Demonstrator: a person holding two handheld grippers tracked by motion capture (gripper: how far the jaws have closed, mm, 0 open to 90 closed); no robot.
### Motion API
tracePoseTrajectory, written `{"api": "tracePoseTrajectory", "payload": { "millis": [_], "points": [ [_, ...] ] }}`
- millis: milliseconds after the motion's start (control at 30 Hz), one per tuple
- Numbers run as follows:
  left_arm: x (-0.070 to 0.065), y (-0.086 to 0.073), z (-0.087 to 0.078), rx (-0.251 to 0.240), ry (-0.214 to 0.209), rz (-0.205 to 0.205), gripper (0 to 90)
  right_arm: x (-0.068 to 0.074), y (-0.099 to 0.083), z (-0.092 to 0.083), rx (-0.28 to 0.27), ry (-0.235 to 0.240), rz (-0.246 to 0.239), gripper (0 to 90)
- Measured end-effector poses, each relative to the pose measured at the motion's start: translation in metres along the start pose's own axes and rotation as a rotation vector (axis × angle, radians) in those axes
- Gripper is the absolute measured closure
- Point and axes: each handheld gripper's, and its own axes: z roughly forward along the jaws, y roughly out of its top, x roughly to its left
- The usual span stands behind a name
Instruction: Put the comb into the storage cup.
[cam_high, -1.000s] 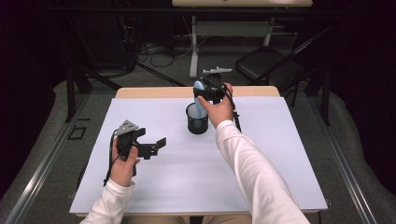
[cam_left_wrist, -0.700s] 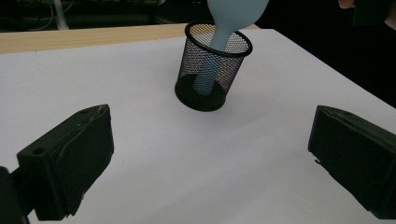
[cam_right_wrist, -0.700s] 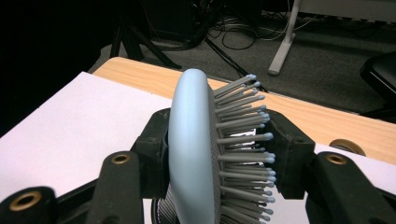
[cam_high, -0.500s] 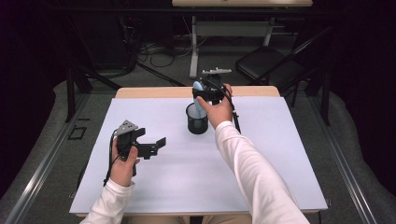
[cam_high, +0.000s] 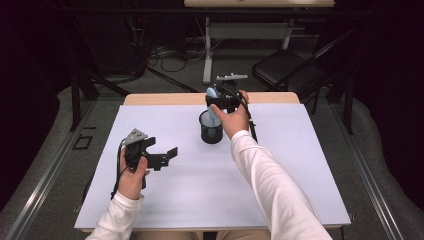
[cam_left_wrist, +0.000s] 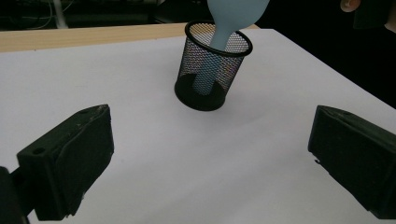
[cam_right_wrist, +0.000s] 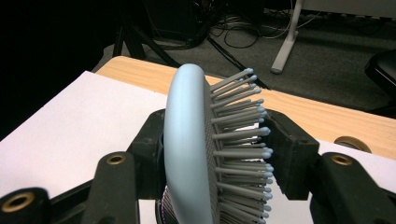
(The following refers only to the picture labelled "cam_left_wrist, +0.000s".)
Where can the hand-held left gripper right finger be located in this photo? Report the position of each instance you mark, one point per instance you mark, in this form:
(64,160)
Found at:
(358,155)

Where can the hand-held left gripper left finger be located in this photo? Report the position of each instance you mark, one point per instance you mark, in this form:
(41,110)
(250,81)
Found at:
(65,165)

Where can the black mesh pen cup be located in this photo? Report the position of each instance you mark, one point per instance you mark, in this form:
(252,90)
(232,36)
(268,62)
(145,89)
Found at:
(199,102)

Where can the wooden table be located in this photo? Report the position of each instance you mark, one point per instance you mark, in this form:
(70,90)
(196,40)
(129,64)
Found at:
(93,35)

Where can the white-legged background desk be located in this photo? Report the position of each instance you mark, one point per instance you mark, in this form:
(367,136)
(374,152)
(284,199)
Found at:
(59,14)

